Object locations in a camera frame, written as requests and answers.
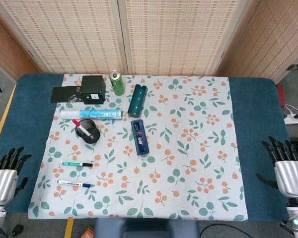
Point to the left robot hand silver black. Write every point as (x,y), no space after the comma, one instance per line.
(2,184)

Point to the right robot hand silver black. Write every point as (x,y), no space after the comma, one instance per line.
(291,178)

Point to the blue marker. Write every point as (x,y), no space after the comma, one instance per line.
(70,183)

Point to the teal marker with black cap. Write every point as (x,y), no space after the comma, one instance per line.
(73,163)

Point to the red marker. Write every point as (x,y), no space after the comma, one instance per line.
(82,128)

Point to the black pen holder cup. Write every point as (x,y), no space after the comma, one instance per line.
(94,137)

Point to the black microphone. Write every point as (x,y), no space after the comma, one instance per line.
(16,229)

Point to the white power strip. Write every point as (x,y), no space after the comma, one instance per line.
(294,120)

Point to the dark blue table cover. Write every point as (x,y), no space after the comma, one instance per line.
(29,119)

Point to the red flat object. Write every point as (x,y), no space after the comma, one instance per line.
(281,96)

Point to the orange box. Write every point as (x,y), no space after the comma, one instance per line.
(88,233)

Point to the flat black card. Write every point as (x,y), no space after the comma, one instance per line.
(63,94)

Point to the blue white plastic bag roll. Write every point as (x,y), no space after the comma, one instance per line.
(89,114)

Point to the floral print tablecloth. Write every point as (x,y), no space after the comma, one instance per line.
(164,148)

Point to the black cardboard box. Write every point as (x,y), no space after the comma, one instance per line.
(93,86)

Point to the brown perforated screen panel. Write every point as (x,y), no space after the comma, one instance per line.
(7,49)
(270,42)

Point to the blue patterned pencil case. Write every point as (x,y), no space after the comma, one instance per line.
(139,137)

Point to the blue chair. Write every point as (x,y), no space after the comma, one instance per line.
(144,229)

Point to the green drink can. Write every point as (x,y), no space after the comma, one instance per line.
(118,85)

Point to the dark teal pencil case base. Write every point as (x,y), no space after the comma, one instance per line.
(137,101)

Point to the woven bamboo screen panel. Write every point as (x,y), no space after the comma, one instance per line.
(72,34)
(178,34)

